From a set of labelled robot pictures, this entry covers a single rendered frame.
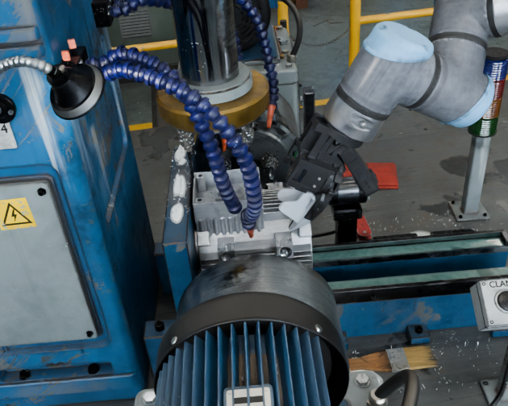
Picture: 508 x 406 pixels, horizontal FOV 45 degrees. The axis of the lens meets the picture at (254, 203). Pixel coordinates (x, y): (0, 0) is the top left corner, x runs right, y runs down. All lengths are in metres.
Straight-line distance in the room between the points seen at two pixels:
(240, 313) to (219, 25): 0.49
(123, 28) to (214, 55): 3.30
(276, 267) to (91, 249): 0.28
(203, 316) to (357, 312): 0.70
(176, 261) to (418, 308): 0.50
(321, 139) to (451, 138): 0.99
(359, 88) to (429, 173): 0.86
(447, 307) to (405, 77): 0.52
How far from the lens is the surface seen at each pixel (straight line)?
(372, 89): 0.90
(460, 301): 1.26
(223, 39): 0.92
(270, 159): 1.27
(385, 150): 1.83
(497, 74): 1.40
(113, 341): 1.09
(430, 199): 1.64
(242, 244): 1.07
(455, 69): 0.96
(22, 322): 1.08
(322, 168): 0.96
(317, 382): 0.52
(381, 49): 0.89
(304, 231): 1.06
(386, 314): 1.23
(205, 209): 1.05
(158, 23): 4.20
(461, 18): 1.00
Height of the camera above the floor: 1.75
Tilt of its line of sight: 36 degrees down
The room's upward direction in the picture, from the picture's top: 5 degrees counter-clockwise
